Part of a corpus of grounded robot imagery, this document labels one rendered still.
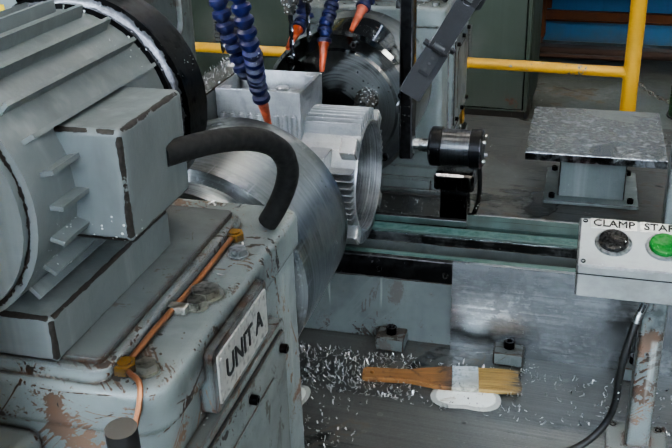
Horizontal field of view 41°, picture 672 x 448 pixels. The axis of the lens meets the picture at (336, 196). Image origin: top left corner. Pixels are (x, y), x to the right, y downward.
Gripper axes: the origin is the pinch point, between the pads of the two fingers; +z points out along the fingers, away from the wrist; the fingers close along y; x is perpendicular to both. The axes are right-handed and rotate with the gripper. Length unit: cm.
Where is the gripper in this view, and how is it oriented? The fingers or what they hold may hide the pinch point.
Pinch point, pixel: (424, 71)
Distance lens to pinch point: 113.1
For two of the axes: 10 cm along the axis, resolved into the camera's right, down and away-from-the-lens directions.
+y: -2.6, 3.9, -8.8
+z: -4.6, 7.5, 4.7
